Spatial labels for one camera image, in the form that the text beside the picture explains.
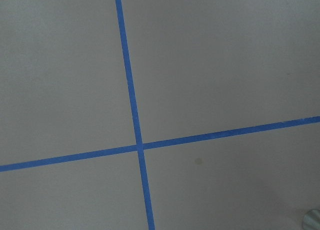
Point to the blue tape line crosswise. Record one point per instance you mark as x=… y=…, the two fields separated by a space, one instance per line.
x=158 y=144

